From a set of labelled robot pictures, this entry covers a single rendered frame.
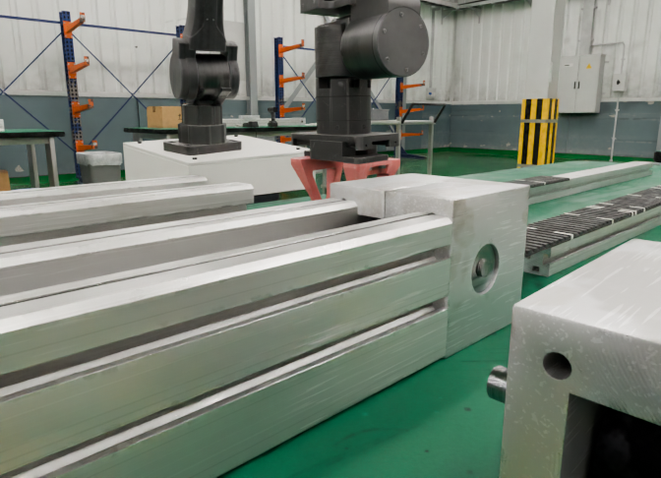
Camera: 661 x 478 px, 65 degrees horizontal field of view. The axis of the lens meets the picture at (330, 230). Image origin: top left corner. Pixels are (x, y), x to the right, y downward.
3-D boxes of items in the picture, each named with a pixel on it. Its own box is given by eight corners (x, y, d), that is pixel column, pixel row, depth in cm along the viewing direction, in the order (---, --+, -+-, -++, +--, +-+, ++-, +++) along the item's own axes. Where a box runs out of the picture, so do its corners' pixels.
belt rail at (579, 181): (632, 173, 127) (634, 160, 126) (651, 174, 124) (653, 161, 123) (360, 234, 63) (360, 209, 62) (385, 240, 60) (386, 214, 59)
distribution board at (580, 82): (553, 157, 1133) (564, 47, 1084) (618, 161, 1039) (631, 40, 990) (547, 157, 1115) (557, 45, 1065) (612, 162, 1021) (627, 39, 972)
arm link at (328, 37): (350, 22, 56) (304, 19, 53) (390, 13, 50) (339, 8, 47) (351, 89, 58) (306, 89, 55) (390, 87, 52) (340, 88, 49)
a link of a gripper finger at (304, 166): (335, 233, 54) (334, 141, 51) (290, 223, 59) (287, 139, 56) (379, 222, 58) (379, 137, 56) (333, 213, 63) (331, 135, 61)
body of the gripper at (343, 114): (359, 155, 50) (358, 75, 48) (289, 149, 57) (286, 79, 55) (401, 150, 54) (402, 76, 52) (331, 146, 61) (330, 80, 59)
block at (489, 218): (386, 279, 45) (389, 170, 43) (519, 319, 37) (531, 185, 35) (307, 305, 39) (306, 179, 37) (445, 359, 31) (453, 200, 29)
